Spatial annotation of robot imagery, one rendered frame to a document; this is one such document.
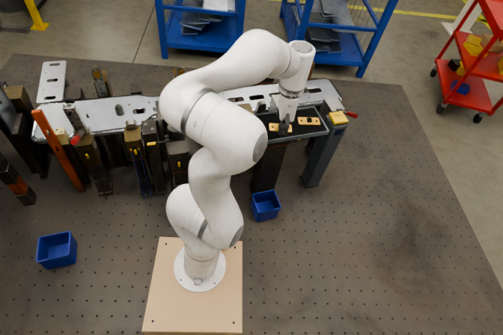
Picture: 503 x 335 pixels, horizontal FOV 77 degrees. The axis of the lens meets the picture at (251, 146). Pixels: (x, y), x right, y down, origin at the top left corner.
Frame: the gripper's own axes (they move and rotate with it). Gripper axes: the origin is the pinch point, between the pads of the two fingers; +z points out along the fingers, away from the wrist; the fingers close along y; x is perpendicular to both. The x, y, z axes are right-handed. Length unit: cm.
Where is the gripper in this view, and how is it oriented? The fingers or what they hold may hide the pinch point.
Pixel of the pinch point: (281, 123)
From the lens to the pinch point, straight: 115.2
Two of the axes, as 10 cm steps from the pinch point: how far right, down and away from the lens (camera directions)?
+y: -0.1, -7.7, 6.4
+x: -9.9, -0.6, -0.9
